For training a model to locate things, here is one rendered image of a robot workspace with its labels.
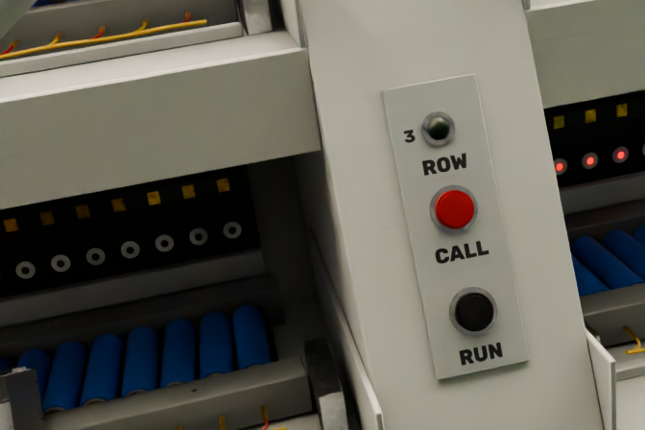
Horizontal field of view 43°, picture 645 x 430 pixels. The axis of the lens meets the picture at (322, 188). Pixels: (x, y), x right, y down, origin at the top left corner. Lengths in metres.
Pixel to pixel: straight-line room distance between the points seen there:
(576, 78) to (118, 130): 0.20
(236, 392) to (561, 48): 0.22
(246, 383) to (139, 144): 0.13
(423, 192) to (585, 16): 0.10
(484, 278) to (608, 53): 0.11
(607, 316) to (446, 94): 0.16
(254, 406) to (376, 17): 0.19
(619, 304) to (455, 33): 0.17
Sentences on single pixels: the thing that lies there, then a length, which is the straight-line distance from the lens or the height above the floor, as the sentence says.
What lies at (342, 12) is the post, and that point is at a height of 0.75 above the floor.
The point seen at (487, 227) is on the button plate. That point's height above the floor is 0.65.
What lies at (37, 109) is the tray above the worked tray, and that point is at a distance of 0.35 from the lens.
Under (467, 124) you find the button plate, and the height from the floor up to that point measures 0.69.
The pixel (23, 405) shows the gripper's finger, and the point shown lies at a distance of 0.31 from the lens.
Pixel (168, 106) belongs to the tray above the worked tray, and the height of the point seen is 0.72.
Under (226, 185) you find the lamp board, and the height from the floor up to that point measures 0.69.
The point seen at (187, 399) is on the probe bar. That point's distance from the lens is 0.41.
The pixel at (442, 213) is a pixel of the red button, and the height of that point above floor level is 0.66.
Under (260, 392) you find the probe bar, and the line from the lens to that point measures 0.41.
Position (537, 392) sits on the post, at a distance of 0.37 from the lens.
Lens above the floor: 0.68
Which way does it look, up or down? level
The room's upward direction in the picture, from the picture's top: 11 degrees counter-clockwise
